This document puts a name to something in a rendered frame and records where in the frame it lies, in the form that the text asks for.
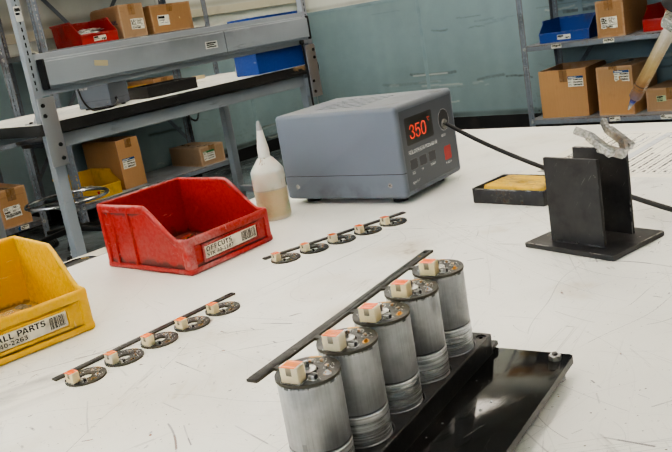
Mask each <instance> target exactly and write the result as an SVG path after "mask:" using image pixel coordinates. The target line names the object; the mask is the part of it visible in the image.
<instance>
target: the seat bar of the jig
mask: <svg viewBox="0 0 672 452"><path fill-rule="evenodd" d="M472 334H473V341H474V348H473V349H472V350H471V351H470V352H468V353H466V354H463V355H460V356H457V357H451V358H449V365H450V374H449V375H448V376H447V377H445V378H444V379H442V380H440V381H437V382H434V383H429V384H422V385H421V386H422V393H423V399H424V400H423V402H422V404H421V405H420V406H418V407H417V408H415V409H413V410H411V411H408V412H405V413H401V414H395V415H390V416H391V422H392V428H393V433H392V435H391V437H390V438H389V439H387V440H386V441H384V442H383V443H381V444H379V445H376V446H373V447H370V448H365V449H355V452H406V450H407V449H408V448H409V447H410V446H411V445H412V444H413V443H414V441H415V440H416V439H417V438H418V437H419V436H420V435H421V434H422V432H423V431H424V430H425V429H426V428H427V427H428V426H429V424H430V423H431V422H432V421H433V420H434V419H435V418H436V417H437V415H438V414H439V413H440V412H441V411H442V410H443V409H444V408H445V406H446V405H447V404H448V403H449V402H450V401H451V400H452V399H453V397H454V396H455V395H456V394H457V393H458V392H459V391H460V390H461V388H462V387H463V386H464V385H465V384H466V383H467V382H468V380H469V379H470V378H471V377H472V376H473V375H474V374H475V373H476V371H477V370H478V369H479V368H480V367H481V366H482V365H483V364H484V362H485V361H486V360H487V359H488V358H489V357H490V356H491V355H492V353H493V347H492V339H491V334H488V333H475V332H472Z"/></svg>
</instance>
